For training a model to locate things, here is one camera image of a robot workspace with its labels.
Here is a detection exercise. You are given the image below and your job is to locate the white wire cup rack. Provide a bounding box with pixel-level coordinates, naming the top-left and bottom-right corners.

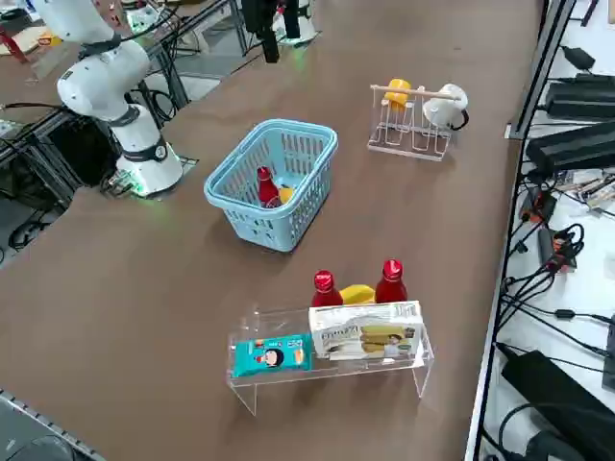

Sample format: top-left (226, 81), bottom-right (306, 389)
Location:
top-left (367, 84), bottom-right (470, 163)

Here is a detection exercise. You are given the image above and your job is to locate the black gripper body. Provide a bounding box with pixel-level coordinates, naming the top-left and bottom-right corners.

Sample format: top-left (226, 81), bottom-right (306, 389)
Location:
top-left (241, 0), bottom-right (280, 35)

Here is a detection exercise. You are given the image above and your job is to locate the grey aluminium rail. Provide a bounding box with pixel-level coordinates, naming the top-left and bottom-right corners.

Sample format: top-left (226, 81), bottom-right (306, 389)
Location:
top-left (0, 386), bottom-right (105, 461)

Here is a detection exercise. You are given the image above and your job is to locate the small black power adapter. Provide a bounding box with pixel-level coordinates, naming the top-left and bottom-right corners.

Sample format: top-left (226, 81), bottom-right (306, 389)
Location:
top-left (560, 45), bottom-right (597, 71)

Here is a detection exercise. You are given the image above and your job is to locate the black power supply brick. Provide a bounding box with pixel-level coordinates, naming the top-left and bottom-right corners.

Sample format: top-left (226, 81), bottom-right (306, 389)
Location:
top-left (545, 79), bottom-right (615, 122)
top-left (525, 119), bottom-right (615, 174)

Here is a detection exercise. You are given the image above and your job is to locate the aluminium profile rail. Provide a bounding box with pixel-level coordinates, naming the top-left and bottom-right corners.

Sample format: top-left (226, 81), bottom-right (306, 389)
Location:
top-left (504, 0), bottom-right (578, 141)

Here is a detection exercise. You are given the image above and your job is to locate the red drink bottle white script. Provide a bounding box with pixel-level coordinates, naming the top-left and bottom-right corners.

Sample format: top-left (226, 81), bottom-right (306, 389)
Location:
top-left (256, 165), bottom-right (283, 208)

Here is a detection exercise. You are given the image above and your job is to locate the red metal stand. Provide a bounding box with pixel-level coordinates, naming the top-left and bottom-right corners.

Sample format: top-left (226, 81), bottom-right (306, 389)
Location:
top-left (0, 26), bottom-right (30, 64)

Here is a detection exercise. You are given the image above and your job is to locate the grey black electronic module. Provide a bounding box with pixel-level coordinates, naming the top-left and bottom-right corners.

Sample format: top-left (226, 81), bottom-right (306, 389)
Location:
top-left (536, 228), bottom-right (578, 274)

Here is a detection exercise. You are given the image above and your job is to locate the yellow cup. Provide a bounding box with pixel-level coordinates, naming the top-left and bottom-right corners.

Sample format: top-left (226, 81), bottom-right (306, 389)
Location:
top-left (382, 78), bottom-right (412, 112)

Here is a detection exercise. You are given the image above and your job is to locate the white cup black handle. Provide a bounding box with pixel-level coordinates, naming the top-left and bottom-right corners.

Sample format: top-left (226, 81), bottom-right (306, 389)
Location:
top-left (422, 83), bottom-right (470, 132)

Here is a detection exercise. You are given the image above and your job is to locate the clear acrylic rack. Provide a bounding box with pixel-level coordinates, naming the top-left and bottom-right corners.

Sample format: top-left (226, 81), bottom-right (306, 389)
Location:
top-left (225, 300), bottom-right (436, 417)

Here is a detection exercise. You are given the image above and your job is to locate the large black power supply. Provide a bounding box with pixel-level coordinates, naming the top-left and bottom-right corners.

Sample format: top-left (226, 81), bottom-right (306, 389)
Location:
top-left (501, 349), bottom-right (615, 461)

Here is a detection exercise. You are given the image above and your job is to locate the teal snack packet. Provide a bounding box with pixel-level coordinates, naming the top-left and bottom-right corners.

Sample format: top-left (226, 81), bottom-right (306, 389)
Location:
top-left (232, 332), bottom-right (314, 378)

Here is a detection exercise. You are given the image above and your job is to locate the blue plastic basket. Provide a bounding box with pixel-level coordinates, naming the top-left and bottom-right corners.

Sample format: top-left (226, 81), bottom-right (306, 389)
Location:
top-left (203, 118), bottom-right (339, 254)

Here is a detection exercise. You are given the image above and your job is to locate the yellow plastic fruit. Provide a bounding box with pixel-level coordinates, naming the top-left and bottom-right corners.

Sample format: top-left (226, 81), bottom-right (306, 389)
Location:
top-left (338, 283), bottom-right (377, 306)

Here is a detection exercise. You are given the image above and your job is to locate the orange black electronic module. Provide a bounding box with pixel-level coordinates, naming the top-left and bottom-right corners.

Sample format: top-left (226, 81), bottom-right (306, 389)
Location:
top-left (520, 187), bottom-right (559, 225)

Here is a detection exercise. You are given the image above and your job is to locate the yellow box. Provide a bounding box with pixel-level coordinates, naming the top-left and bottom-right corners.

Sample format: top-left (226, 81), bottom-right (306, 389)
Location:
top-left (37, 26), bottom-right (63, 48)

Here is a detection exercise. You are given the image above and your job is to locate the white cracker box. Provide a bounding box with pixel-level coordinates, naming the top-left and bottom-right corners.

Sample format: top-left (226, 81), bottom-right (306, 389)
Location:
top-left (307, 301), bottom-right (427, 361)

